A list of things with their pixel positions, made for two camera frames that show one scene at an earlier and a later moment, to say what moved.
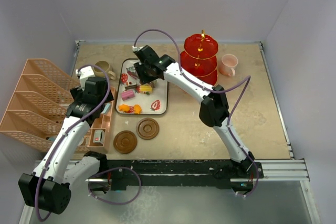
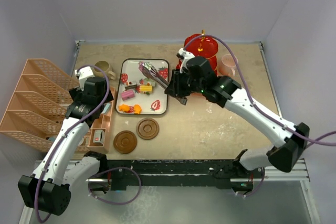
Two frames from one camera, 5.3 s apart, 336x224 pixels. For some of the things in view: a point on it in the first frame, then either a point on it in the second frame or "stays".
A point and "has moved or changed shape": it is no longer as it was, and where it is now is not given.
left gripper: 77,92 stays
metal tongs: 153,83 has moved or changed shape
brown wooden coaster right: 147,128 stays
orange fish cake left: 124,107 stays
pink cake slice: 127,94 stays
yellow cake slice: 146,88 stays
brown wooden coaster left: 125,141 stays
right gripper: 139,67 → 175,88
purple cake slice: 132,71 has moved or changed shape
